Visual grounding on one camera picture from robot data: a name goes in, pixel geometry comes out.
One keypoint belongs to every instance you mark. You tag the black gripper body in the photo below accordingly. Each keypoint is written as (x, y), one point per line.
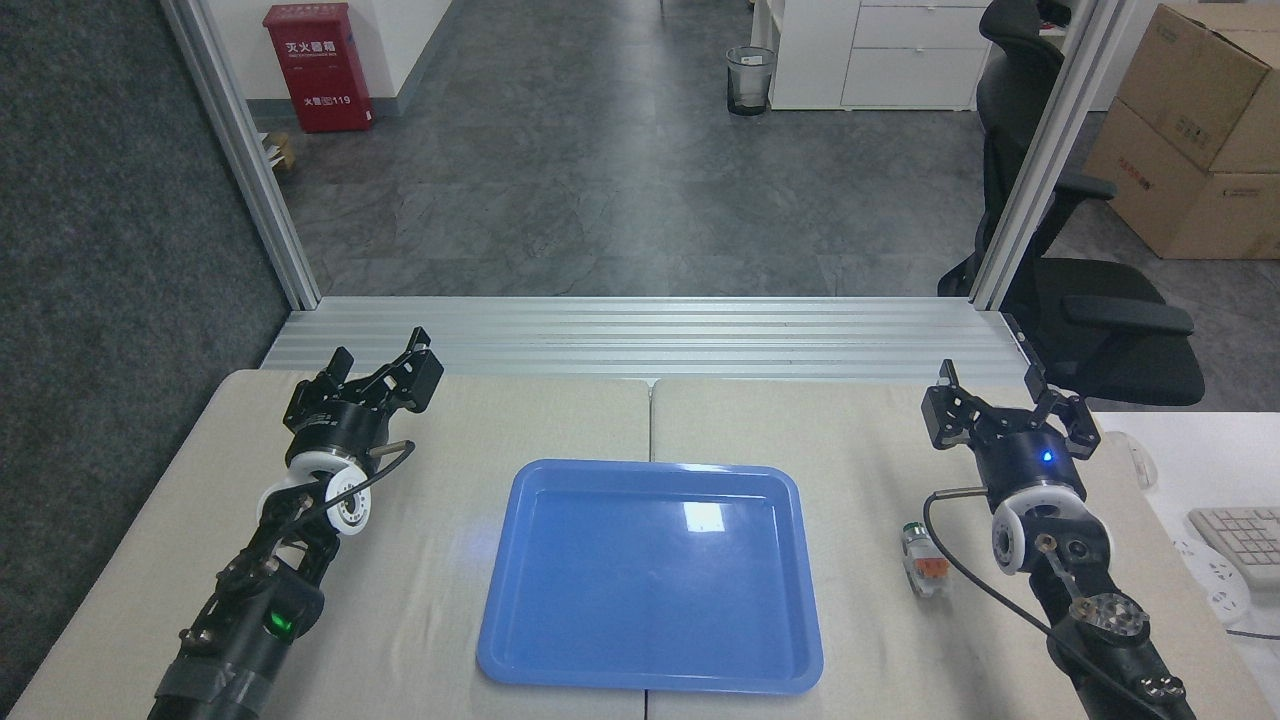
(1025, 460)
(345, 430)

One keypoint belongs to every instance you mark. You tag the white power strip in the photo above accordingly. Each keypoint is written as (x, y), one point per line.
(1215, 585)

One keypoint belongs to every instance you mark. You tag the black office chair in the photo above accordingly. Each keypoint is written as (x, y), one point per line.
(1110, 330)

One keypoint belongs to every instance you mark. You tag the small open cardboard box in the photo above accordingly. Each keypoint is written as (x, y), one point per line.
(278, 150)

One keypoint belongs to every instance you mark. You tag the white computer keyboard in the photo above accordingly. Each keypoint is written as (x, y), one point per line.
(1245, 540)

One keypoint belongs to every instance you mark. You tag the red fire extinguisher box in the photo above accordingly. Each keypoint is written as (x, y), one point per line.
(318, 70)

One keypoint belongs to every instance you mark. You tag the grey mesh trash bin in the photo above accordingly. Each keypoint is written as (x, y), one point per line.
(750, 82)

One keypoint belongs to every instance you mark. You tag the small-print brown cardboard box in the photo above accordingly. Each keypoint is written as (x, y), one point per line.
(1195, 85)

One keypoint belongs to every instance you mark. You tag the silver aluminium frame post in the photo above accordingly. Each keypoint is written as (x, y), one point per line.
(1040, 160)
(250, 160)

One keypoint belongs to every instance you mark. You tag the red-print brown cardboard box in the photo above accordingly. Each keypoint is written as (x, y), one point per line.
(1170, 200)

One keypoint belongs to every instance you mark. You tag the white computer mouse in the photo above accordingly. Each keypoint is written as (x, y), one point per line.
(1135, 458)

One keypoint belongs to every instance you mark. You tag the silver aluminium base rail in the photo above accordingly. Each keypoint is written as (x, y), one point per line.
(650, 340)

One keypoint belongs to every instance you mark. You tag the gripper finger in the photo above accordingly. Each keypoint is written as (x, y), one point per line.
(318, 392)
(1075, 420)
(945, 415)
(415, 380)

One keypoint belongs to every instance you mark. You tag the blue plastic tray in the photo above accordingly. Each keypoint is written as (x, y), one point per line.
(650, 580)

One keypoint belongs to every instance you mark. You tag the white drawer cabinet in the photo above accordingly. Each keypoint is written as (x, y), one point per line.
(900, 55)

